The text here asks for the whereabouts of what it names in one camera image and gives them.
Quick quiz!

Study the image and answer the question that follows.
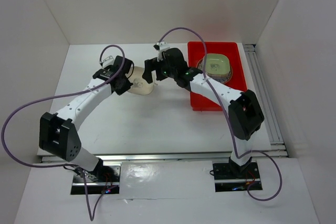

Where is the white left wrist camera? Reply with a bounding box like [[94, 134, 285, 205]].
[[100, 56, 114, 68]]

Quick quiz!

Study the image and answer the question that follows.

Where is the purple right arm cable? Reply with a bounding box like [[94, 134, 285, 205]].
[[159, 27, 283, 201]]

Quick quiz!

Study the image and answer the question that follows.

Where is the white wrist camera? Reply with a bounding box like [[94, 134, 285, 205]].
[[153, 41, 170, 61], [100, 56, 114, 68]]

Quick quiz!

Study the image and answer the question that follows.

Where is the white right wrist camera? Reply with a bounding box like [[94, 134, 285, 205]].
[[153, 41, 170, 61]]

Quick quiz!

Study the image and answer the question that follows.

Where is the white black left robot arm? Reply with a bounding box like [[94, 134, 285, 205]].
[[39, 56, 134, 182]]

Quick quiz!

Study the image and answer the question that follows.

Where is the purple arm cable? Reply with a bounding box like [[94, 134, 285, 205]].
[[159, 27, 283, 201], [1, 45, 127, 221]]

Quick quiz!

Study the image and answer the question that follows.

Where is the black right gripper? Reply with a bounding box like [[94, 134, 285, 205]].
[[142, 56, 176, 84]]

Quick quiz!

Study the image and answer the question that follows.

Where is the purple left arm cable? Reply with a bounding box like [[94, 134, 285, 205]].
[[1, 45, 127, 221]]

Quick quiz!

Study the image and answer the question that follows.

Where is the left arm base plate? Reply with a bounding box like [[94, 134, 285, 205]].
[[70, 165, 121, 195]]

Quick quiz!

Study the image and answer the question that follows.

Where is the aluminium rail frame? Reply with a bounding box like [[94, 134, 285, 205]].
[[56, 43, 288, 160]]

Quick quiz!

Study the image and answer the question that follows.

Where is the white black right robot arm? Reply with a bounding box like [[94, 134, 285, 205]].
[[142, 45, 265, 178]]

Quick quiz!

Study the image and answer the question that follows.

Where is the green square panda dish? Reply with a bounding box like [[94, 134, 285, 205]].
[[205, 54, 231, 76]]

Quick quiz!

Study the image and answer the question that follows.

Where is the cream square panda dish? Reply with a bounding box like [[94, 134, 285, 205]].
[[127, 67, 154, 95]]

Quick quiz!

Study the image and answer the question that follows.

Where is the red plastic bin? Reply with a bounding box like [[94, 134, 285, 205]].
[[187, 41, 249, 112]]

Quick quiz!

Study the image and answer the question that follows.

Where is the round floral patterned plate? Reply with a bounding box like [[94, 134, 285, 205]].
[[206, 66, 233, 84]]

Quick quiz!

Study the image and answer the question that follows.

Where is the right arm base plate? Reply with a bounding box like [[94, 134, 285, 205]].
[[209, 162, 263, 193]]

